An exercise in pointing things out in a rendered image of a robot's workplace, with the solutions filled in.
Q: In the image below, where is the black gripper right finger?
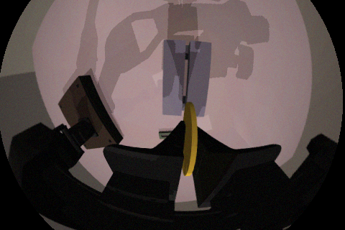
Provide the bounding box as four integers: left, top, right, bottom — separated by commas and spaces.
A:
193, 127, 282, 208

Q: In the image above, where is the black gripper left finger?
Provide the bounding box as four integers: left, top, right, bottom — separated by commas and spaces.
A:
103, 121, 186, 201

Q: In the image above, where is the gold coin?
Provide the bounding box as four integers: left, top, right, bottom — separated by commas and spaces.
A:
182, 101, 198, 176

